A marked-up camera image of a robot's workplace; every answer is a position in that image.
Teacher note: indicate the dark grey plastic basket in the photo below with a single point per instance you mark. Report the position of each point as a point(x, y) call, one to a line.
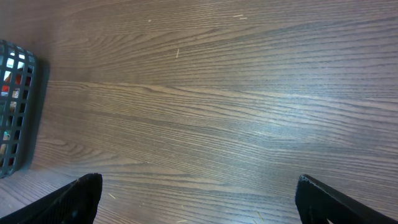
point(18, 72)

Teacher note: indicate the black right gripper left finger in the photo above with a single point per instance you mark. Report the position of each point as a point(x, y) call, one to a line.
point(75, 203)

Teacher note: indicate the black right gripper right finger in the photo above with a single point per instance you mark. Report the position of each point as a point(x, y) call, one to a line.
point(317, 202)

